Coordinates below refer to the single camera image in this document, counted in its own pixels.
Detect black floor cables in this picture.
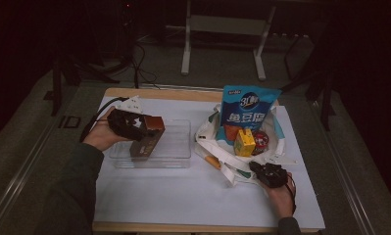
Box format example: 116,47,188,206
130,42,162,90

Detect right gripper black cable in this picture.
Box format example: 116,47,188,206
284,173,299,215

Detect person's right hand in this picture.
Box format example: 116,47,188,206
264,175,297,219

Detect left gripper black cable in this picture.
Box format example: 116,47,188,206
79,96,130,143

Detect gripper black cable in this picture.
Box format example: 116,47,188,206
284,173,299,215
79,96,130,143

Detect brown carton box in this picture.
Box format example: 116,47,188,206
128,115,167,163

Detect black floor bracket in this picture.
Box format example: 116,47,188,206
58,115,82,129

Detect yellow drink carton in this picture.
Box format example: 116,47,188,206
233,127,257,158

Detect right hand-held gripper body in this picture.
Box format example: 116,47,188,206
253,156,299,189

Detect metal floor rail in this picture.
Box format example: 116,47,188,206
314,101,378,235
0,116,61,228

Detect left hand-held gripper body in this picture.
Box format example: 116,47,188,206
106,95,152,142

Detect white metal stand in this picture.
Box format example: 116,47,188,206
181,0,277,81

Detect black tripod stand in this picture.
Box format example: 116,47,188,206
50,55,121,117
280,32,336,131

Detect white table mat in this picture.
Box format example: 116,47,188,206
93,96,326,229

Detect clear plastic box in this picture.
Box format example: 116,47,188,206
109,117,193,169

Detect red round jar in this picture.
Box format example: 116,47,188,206
251,130,270,157

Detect white tote bag colour patches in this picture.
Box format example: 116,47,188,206
193,102,299,189

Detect person's left hand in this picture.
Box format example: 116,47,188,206
82,106,132,152

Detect blue snack bag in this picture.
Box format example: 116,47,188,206
220,85,283,143

